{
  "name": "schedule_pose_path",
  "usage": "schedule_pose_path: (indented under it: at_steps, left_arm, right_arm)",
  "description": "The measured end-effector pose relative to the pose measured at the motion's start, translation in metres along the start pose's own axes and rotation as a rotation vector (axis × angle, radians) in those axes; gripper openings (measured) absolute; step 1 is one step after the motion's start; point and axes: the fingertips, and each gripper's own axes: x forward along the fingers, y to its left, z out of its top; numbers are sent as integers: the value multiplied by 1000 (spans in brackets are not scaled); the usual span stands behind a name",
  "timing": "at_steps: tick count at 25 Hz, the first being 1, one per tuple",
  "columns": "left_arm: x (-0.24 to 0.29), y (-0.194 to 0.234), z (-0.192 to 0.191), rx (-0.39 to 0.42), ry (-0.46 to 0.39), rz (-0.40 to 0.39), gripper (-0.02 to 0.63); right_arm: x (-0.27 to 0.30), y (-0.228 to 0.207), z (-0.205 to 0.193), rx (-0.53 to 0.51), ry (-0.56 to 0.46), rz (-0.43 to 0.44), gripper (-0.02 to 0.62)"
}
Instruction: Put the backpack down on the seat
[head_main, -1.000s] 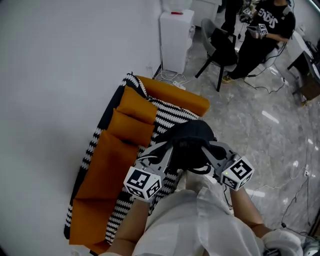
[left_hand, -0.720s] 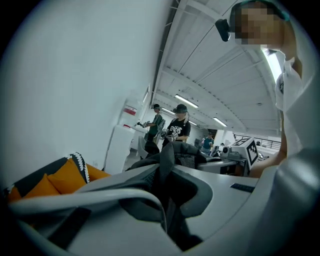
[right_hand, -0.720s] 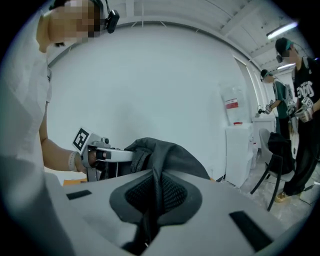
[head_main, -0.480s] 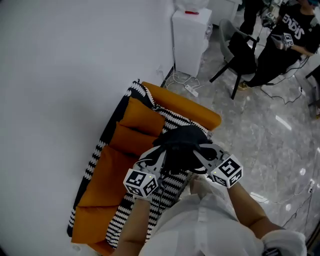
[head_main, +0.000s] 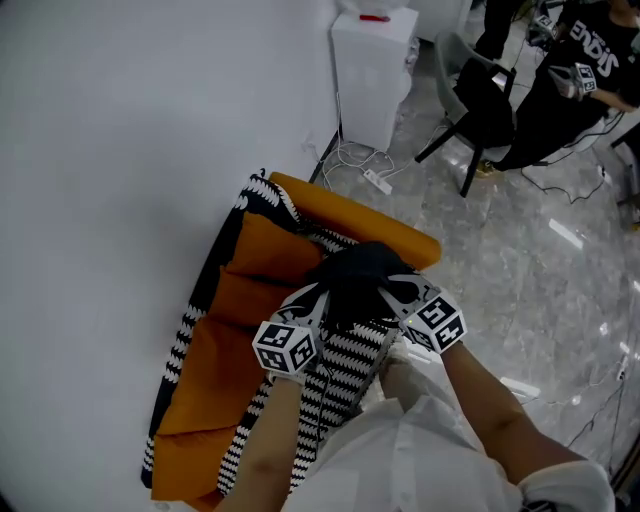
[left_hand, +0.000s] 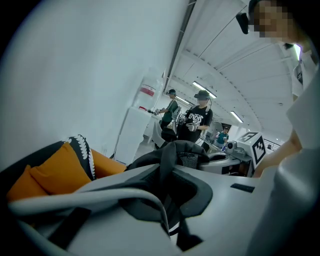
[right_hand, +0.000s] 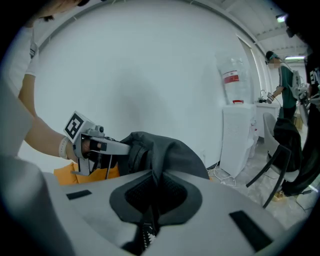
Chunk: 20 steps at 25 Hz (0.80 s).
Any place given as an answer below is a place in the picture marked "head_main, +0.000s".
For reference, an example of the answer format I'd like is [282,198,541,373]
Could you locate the white power strip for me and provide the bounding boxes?
[362,168,394,196]

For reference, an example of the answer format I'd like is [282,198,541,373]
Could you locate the white cable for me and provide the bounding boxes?
[302,92,441,191]

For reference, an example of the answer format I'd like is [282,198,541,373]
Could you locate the black cloth item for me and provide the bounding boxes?
[307,241,419,334]

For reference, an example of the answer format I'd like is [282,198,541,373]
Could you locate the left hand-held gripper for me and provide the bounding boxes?
[252,282,333,387]

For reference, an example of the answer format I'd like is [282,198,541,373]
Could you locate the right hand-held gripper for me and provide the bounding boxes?
[377,272,469,355]

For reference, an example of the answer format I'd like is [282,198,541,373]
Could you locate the orange cushion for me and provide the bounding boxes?
[151,213,324,502]

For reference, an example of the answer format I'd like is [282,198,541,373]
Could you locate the white water dispenser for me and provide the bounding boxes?
[329,7,420,152]

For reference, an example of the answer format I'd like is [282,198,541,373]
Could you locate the black cable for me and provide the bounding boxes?
[519,163,609,205]

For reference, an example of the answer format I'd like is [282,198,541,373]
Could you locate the white desk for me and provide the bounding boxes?
[409,0,474,44]

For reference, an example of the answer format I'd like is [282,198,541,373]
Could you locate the grey chair black legs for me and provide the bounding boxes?
[414,31,517,199]

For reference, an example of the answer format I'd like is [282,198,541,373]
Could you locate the orange sofa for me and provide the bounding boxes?
[140,168,444,512]

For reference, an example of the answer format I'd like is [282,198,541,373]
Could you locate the black bag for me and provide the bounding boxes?
[452,57,517,150]

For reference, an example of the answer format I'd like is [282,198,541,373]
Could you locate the person's left forearm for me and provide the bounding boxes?
[214,374,307,512]

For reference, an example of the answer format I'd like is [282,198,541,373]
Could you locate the person's white shirt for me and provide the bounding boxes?
[279,349,617,512]

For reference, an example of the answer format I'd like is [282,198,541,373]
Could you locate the black white patterned throw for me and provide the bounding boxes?
[140,168,401,501]

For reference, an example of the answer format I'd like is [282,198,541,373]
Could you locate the person's right forearm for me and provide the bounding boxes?
[438,342,587,486]

